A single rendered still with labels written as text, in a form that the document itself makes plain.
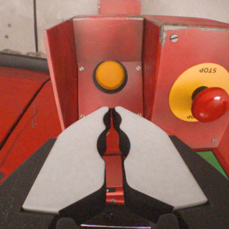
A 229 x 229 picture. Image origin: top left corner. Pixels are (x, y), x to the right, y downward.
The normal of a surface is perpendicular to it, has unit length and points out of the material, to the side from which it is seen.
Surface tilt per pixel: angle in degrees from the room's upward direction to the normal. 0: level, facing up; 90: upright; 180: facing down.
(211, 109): 3
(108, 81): 35
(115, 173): 90
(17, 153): 90
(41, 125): 90
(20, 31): 0
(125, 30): 0
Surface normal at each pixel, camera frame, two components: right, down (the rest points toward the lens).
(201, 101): -0.43, 0.26
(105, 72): 0.04, 0.00
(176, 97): 0.04, 0.57
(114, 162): 0.00, -0.82
